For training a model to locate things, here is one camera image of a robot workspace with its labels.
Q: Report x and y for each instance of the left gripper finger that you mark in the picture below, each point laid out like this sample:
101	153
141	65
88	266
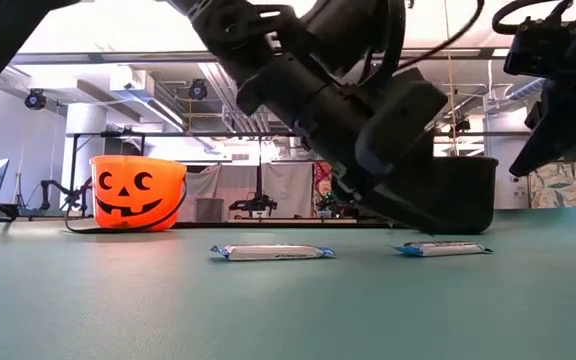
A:
408	212

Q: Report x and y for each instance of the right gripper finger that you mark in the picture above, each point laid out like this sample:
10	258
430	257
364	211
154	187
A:
553	142

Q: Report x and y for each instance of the white blue-ended Hershey bar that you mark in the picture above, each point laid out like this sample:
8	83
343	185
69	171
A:
273	252
443	248

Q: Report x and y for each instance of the background black robot arm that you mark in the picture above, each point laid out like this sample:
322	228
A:
48	192

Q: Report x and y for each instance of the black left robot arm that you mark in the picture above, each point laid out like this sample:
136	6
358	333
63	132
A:
268	45

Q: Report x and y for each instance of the black halloween bucket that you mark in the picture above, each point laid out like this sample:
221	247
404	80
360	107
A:
468	195

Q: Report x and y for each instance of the orange pumpkin halloween bucket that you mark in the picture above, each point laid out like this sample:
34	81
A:
123	175

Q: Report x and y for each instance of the colourful poster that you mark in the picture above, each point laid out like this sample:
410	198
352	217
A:
323	182

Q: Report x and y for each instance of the white hanging cloth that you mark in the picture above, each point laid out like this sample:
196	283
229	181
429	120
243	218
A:
228	182
290	187

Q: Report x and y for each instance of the background black robot rig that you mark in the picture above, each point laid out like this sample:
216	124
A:
255	204

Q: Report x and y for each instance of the green table mat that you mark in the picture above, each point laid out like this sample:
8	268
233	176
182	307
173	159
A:
288	310

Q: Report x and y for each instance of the grey box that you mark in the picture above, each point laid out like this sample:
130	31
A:
209	210

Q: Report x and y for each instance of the black ceiling spotlight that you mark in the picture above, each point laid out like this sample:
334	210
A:
198	90
35	99

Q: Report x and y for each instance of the leaf pattern wall panel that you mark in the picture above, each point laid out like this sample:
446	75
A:
563	185

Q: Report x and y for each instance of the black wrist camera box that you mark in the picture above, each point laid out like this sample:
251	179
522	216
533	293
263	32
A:
543	50

